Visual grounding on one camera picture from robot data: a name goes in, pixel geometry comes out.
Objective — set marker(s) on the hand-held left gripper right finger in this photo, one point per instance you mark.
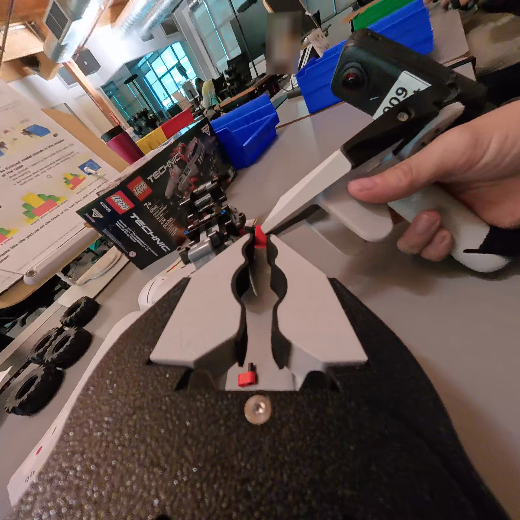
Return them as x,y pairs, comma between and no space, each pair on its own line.
321,325

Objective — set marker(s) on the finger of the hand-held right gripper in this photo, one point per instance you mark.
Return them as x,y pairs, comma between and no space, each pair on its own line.
313,183

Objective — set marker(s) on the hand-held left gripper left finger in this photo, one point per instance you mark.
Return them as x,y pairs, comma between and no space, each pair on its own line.
199,325

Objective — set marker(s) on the small red brick piece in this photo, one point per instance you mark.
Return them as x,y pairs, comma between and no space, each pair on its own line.
247,378
260,237

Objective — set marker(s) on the black grey toy truck chassis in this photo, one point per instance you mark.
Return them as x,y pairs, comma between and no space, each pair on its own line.
211,227

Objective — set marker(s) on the grey desk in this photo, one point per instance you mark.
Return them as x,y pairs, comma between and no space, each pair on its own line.
406,325

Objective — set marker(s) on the person's right hand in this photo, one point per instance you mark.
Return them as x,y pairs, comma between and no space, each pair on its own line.
479,162

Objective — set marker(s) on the large blue storage bin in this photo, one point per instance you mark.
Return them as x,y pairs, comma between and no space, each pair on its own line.
321,81

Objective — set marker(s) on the green storage bin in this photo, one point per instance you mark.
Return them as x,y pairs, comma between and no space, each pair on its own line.
378,12

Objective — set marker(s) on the open instruction booklet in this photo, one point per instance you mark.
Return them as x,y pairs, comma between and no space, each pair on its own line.
122,337

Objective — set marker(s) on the small blue storage bin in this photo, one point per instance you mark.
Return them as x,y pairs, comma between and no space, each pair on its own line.
243,134

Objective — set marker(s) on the black toy tire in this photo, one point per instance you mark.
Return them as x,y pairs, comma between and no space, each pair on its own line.
69,347
79,312
34,390
38,347

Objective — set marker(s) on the black toy set box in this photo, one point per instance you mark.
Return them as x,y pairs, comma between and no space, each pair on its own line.
154,211

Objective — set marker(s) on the red storage bin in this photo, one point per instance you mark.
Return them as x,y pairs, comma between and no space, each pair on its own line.
178,122

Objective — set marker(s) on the white board stand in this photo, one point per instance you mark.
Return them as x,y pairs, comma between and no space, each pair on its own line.
61,260

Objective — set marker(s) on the yellow storage bin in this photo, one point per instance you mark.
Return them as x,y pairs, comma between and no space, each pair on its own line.
152,141

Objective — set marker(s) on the maroon tumbler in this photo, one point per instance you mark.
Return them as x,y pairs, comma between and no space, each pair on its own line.
124,146

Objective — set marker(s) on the wooden display board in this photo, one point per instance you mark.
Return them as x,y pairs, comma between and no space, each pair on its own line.
101,150

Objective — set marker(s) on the printed instruction sheet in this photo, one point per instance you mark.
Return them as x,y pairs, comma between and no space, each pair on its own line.
40,183

